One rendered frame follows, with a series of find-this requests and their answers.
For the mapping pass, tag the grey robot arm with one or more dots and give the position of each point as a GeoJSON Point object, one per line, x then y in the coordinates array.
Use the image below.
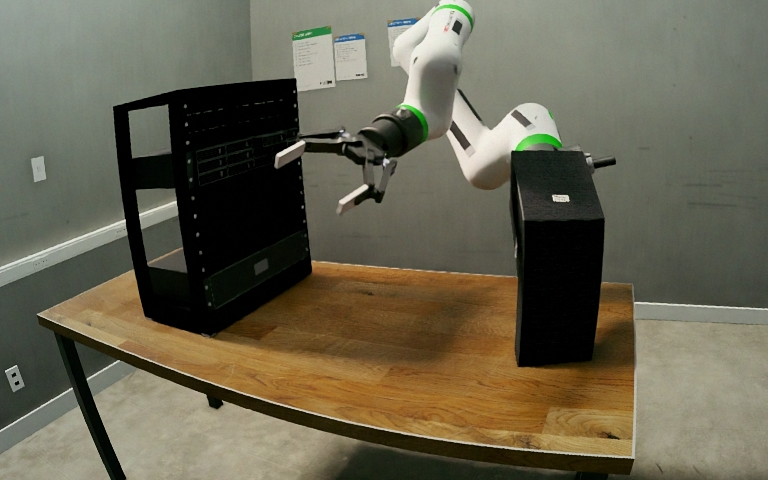
{"type": "Point", "coordinates": [434, 69]}

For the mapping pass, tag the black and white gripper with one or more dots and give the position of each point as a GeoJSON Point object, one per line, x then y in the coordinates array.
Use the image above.
{"type": "Point", "coordinates": [386, 139]}

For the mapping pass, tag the black server rack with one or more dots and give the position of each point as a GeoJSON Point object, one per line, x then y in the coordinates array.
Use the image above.
{"type": "Point", "coordinates": [245, 237]}

